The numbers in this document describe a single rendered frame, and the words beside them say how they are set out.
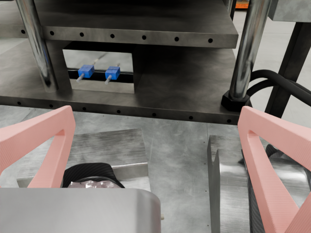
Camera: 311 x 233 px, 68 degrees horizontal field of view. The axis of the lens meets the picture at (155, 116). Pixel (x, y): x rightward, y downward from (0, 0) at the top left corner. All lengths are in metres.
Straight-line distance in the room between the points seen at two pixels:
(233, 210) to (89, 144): 0.33
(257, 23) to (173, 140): 0.42
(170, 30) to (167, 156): 0.43
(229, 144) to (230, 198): 0.21
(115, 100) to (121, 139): 0.39
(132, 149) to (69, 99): 0.51
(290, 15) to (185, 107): 0.46
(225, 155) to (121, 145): 0.23
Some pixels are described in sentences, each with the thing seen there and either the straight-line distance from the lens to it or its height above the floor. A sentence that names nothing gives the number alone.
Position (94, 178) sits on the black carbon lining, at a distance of 0.54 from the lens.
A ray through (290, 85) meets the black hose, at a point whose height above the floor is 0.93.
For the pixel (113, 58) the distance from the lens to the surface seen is 0.90.
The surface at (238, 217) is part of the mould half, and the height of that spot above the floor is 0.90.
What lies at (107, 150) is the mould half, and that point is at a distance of 0.53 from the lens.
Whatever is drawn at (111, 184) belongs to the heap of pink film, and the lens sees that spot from 0.48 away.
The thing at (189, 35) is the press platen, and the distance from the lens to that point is 0.84.
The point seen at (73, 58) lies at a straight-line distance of 0.97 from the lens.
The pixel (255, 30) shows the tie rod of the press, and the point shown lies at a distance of 0.78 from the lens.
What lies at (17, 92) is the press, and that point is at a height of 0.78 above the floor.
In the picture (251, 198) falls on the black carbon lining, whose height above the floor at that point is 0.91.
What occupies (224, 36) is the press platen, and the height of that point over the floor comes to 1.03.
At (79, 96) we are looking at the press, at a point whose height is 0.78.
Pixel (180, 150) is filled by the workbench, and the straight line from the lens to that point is 0.67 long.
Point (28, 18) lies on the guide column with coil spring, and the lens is 0.95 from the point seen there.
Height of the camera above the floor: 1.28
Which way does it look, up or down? 37 degrees down
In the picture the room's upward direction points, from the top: straight up
